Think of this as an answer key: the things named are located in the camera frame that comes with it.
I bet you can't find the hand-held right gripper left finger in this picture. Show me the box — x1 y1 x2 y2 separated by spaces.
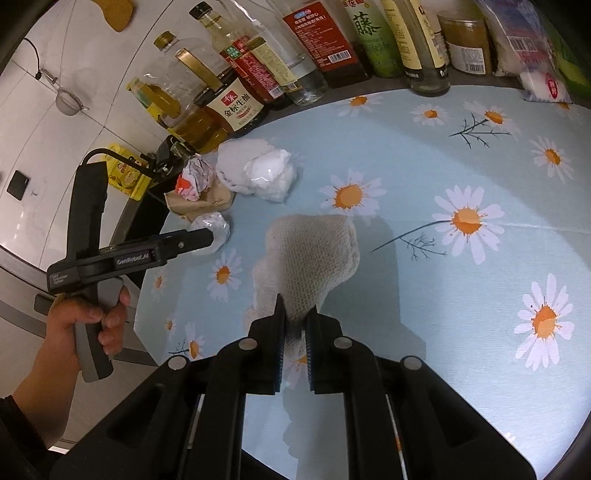
50 293 290 480

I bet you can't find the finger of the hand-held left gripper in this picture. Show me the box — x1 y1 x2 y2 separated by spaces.
165 229 217 260

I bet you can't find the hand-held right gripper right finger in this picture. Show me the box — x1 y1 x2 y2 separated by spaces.
302 306 546 480

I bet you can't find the clear plastic ball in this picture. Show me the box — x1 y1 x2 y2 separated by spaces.
188 211 230 257

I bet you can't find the brown paper bag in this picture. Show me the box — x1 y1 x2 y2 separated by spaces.
165 181 236 223

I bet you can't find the red and white wrapper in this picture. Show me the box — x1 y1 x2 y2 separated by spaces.
175 155 216 202

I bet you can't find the white knitted cloth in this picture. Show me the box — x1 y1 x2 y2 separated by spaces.
251 213 361 325

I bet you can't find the white plastic bag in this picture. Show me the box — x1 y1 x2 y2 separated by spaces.
215 138 297 204

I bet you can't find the person's left forearm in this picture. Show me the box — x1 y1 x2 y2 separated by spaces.
0 353 93 480

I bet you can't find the person's left hand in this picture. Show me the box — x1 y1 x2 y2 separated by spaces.
45 287 133 366

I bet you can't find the black sink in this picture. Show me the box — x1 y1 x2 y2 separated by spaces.
108 196 170 246

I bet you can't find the yellow dish soap bottle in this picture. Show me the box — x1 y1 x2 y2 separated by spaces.
106 145 151 200

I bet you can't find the metal soap dispenser pump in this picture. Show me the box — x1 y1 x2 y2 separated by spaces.
158 136 193 161

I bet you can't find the black faucet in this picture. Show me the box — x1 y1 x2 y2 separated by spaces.
82 147 160 179

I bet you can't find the clear cooking oil jug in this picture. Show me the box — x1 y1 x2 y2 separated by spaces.
139 69 230 156

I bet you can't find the dark soy sauce jug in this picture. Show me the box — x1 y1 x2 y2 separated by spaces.
152 31 271 138

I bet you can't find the blue daisy tablecloth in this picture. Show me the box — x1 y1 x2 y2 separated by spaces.
133 83 591 480

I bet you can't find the green label sauce bottle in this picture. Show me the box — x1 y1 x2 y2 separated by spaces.
128 77 160 121

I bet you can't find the metal mesh strainer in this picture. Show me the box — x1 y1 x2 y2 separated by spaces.
21 38 90 116

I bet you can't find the red label black cap bottle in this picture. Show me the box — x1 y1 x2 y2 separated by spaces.
188 1 287 112

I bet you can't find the clear bottle yellow cap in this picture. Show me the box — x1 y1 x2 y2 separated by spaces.
230 0 329 106

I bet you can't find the red label gold cap bottle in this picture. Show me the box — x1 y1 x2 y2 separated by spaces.
272 0 373 89

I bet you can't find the orange wooden board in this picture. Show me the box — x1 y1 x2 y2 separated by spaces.
91 0 139 32

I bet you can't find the green pepper oil bottle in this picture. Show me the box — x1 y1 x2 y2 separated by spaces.
341 0 408 79

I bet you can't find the olive label small bottle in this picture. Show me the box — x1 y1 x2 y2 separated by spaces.
382 0 451 96

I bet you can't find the small brown jar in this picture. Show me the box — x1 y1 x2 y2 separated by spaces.
436 11 493 75

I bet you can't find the clear bag of white salt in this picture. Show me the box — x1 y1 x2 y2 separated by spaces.
479 0 574 103

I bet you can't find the green packet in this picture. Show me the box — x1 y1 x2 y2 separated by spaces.
545 25 591 95

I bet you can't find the small black wall socket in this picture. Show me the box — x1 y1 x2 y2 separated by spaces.
6 169 31 200

